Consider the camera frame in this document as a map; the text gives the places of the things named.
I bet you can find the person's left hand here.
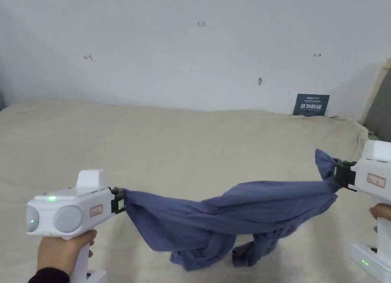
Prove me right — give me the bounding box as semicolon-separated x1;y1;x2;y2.
37;229;98;278

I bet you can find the bed with beige sheet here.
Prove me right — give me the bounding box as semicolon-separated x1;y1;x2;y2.
0;99;391;283

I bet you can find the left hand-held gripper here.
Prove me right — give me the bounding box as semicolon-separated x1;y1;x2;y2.
26;169;127;283

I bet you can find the dark blue shirt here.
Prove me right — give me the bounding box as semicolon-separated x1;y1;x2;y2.
123;148;344;272

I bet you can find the dark blue sign card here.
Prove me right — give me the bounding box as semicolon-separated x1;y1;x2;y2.
293;94;330;117

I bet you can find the wood-framed grey board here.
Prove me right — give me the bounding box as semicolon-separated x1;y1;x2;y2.
358;58;391;137

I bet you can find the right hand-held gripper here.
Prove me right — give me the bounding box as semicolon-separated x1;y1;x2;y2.
334;140;391;274

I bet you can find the person's right hand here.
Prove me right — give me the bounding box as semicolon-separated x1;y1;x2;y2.
369;203;391;221

